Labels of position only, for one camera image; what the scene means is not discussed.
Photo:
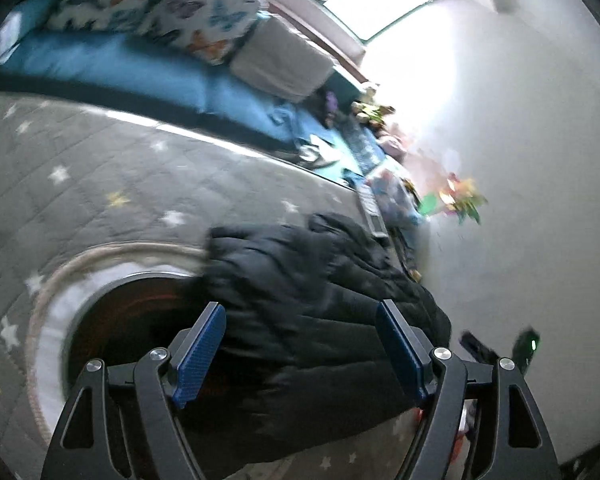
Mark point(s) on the grey striped blanket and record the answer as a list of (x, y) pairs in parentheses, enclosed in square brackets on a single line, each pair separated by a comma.
[(374, 210)]

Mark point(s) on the grey star quilt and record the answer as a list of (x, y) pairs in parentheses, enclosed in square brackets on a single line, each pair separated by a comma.
[(105, 175)]

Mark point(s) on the colourful plastic toy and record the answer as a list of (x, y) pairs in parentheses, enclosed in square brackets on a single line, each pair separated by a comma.
[(460, 199)]

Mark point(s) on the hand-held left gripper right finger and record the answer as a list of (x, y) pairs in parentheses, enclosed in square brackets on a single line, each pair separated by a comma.
[(402, 355)]

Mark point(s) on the black puffer jacket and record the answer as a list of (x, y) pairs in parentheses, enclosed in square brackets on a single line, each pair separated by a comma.
[(305, 310)]

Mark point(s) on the pink stuffed toy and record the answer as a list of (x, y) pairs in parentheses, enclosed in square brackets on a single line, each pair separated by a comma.
[(393, 146)]

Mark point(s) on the white cloth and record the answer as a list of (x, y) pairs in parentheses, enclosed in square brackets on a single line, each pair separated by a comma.
[(315, 152)]

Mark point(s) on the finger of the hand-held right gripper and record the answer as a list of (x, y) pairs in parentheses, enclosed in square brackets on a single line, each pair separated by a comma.
[(475, 347)]

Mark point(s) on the green stuffed toy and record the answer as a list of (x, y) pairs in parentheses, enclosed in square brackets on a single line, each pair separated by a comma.
[(371, 111)]

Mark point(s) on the blue blanket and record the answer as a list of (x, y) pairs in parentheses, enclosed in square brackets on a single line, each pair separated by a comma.
[(361, 146)]

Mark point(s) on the round basket with white rim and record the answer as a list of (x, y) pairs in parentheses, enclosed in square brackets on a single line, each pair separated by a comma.
[(55, 320)]

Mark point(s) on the plain grey cushion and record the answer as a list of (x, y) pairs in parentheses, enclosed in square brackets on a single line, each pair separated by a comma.
[(285, 62)]

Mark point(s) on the purple toy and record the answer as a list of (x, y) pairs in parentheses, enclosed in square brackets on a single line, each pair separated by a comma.
[(331, 107)]

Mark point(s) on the white stuffed toy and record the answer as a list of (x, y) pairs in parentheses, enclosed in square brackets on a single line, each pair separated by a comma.
[(370, 91)]

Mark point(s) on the blue bench mattress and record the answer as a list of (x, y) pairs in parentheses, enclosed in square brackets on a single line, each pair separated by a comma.
[(105, 67)]

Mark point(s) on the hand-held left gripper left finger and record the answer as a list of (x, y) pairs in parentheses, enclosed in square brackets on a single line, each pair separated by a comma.
[(200, 355)]

